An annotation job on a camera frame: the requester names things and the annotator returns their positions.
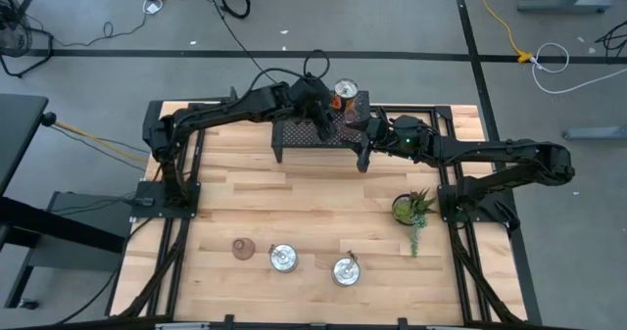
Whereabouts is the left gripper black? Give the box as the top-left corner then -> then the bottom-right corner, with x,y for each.
289,74 -> 340,143

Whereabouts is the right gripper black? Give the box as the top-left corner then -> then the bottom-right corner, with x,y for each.
357,116 -> 399,173

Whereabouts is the silver candle tin sandalwood label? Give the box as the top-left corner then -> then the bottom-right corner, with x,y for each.
330,250 -> 362,288

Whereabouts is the silver candle tin jasmine label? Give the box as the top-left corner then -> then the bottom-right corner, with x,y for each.
267,243 -> 300,274

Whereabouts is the silver candle tin orange label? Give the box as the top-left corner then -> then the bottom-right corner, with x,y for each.
331,77 -> 362,114

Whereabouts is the black mesh metal shelf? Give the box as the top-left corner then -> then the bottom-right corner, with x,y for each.
271,89 -> 373,164

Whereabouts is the succulent plant in black pot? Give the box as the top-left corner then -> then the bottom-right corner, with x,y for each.
391,187 -> 439,259

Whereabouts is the grey cabinet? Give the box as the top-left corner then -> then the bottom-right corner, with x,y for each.
28,191 -> 133,272

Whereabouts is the black desk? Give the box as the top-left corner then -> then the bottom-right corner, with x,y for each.
0,93 -> 126,311

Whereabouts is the black aluminium rig frame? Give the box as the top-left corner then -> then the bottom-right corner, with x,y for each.
108,98 -> 544,330

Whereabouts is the yellow extension cable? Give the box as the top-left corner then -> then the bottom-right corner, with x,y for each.
479,0 -> 535,65

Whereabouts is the white cable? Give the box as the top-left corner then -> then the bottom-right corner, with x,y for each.
531,42 -> 627,96

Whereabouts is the orange cable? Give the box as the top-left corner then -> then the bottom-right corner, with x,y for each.
51,118 -> 151,165

